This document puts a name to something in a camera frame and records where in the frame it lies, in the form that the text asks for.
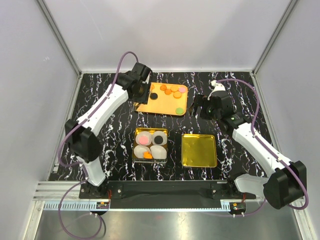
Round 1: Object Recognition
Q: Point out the black round cookie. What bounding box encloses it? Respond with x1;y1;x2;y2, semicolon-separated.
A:
153;135;164;145
150;93;158;100

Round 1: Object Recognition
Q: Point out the pink round cookie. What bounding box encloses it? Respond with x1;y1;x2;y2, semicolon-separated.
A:
138;136;149;145

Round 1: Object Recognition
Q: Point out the orange fish cookie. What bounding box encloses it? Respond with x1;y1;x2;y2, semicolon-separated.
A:
143;151;153;159

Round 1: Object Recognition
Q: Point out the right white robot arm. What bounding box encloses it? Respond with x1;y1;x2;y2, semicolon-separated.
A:
189;90;309;210

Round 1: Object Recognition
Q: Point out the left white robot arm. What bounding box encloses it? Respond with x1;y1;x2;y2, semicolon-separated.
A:
65;62;153;198

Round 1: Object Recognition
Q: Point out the green cookie bottom right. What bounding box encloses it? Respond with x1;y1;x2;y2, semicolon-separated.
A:
175;107;184;115

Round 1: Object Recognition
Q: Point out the pink cookie top right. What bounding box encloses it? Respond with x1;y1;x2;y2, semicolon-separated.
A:
179;86;187;93

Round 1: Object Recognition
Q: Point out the orange round cookie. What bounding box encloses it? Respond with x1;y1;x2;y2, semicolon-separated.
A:
173;91;182;99

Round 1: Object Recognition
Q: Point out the orange plastic tray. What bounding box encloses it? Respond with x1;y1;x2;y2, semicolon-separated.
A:
135;82;188;116

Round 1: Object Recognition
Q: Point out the orange flower cookie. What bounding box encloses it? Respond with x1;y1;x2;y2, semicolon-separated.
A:
160;85;167;91

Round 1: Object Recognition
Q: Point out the gold tin lid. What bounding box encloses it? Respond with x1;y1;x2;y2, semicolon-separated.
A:
181;134;218;168

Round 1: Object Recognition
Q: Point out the gold tin with cups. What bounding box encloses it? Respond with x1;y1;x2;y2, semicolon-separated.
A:
132;127;169;165

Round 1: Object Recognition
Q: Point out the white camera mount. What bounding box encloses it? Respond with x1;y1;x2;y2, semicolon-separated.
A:
207;80;226;100

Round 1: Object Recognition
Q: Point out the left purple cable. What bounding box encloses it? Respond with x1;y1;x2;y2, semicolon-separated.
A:
56;51;140;237

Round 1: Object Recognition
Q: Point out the purple cable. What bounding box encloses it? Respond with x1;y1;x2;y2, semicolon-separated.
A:
56;51;140;237
216;78;310;210

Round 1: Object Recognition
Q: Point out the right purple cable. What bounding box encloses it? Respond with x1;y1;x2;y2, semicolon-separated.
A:
216;78;310;210

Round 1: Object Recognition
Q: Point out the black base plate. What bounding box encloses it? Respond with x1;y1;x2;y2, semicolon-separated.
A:
79;180;256;211

